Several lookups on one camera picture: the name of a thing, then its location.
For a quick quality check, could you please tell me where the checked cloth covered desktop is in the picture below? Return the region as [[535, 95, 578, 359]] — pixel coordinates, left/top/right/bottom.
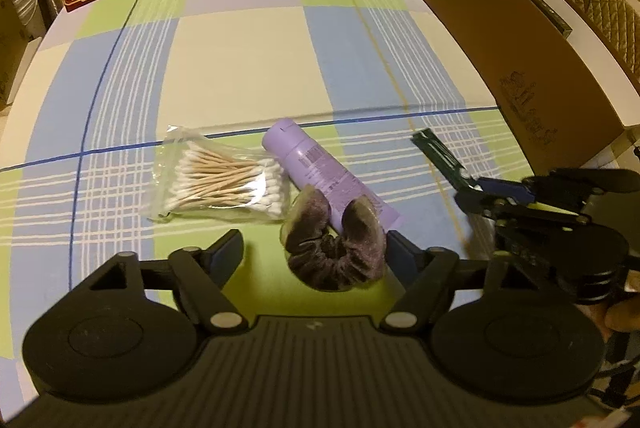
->
[[0, 0, 640, 414]]

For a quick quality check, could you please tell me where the plain cardboard box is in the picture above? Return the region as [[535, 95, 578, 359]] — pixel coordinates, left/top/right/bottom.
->
[[0, 0, 46, 111]]

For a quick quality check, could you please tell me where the bag of cotton swabs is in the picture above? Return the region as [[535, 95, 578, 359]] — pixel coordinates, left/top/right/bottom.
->
[[145, 124, 291, 225]]

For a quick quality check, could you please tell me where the small dark green tube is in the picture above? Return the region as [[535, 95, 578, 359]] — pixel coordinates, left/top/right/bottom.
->
[[411, 129, 476, 193]]

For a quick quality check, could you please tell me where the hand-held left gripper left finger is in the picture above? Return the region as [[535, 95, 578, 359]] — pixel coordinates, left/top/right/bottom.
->
[[87, 229, 251, 336]]

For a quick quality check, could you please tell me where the brown cardboard box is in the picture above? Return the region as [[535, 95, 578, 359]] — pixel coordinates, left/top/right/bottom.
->
[[417, 0, 640, 169]]

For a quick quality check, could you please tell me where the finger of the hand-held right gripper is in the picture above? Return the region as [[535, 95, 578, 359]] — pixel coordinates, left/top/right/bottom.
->
[[454, 188, 593, 233], [475, 168, 640, 209]]

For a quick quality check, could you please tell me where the black product box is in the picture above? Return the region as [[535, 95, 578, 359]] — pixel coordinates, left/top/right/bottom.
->
[[511, 0, 572, 39]]

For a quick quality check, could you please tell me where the quilted beige chair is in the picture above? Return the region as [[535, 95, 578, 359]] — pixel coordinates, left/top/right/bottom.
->
[[560, 0, 640, 73]]

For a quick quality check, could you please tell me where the purple cosmetic tube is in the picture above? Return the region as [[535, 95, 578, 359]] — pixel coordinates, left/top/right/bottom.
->
[[262, 119, 402, 233]]

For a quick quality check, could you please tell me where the purple velvet scrunchie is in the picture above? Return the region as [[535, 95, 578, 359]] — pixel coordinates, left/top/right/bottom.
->
[[280, 185, 388, 293]]

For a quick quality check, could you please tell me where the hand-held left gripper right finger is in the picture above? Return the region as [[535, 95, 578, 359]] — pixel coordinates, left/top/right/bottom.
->
[[380, 230, 506, 336]]

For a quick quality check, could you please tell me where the person's right hand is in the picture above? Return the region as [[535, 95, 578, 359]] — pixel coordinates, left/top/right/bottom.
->
[[602, 288, 640, 334]]

